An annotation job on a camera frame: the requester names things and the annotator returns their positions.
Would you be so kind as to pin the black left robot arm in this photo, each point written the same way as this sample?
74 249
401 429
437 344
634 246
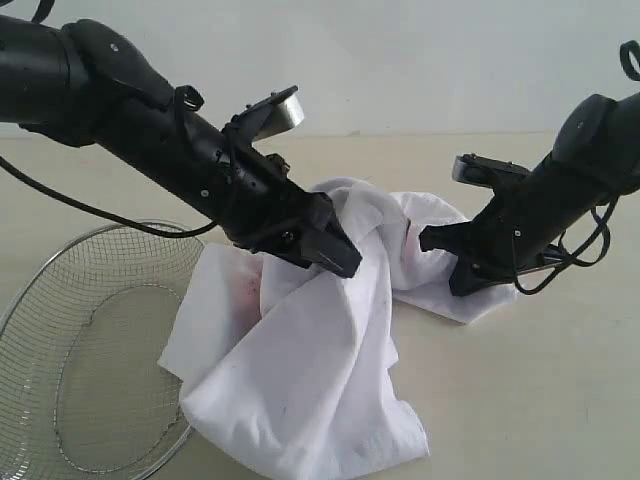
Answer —
85 84

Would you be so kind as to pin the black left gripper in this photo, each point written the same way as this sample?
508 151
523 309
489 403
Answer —
250 196

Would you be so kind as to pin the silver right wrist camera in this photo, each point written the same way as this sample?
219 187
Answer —
475 170

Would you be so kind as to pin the oval wire mesh basket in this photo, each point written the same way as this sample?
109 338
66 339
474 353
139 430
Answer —
82 393

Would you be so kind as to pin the white t-shirt red logo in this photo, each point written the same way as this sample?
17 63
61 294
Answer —
287 370

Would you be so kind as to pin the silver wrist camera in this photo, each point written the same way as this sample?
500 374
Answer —
276 114
475 170

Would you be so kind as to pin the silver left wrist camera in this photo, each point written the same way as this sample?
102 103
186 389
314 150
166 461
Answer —
276 114

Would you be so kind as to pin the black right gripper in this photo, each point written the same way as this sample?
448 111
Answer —
513 234

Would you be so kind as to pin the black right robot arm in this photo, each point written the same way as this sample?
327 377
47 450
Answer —
600 141

